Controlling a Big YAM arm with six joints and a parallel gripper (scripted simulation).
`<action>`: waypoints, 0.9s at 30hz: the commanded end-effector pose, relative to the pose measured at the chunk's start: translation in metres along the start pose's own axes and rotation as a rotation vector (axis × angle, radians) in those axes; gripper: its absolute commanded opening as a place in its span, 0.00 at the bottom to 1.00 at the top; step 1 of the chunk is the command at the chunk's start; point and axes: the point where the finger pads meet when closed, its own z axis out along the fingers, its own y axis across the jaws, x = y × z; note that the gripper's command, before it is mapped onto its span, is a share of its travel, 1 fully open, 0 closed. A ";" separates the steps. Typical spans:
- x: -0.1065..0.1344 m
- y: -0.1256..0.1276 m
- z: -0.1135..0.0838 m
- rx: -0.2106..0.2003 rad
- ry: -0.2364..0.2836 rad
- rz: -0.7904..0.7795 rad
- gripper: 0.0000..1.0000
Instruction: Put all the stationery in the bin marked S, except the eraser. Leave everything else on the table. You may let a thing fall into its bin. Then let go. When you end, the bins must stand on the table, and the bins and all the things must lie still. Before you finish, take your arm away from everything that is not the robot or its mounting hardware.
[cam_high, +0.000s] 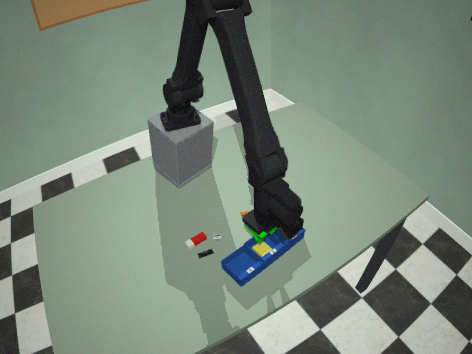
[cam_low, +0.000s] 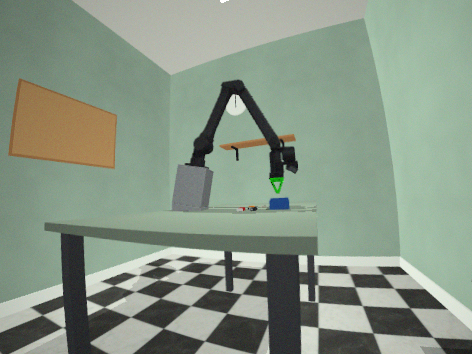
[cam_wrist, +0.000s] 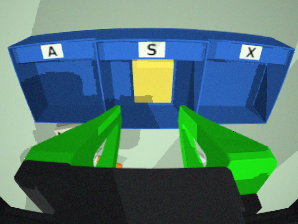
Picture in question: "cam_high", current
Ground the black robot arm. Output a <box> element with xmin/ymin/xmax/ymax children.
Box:
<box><xmin>160</xmin><ymin>0</ymin><xmax>304</xmax><ymax>240</ymax></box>

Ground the blue rack of three bins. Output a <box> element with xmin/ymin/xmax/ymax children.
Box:
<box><xmin>221</xmin><ymin>228</ymin><xmax>305</xmax><ymax>286</ymax></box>

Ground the black aa battery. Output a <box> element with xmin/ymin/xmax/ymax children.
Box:
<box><xmin>198</xmin><ymin>249</ymin><xmax>215</xmax><ymax>258</ymax></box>

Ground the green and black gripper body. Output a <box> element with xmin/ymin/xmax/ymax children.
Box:
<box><xmin>242</xmin><ymin>201</ymin><xmax>276</xmax><ymax>235</ymax></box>

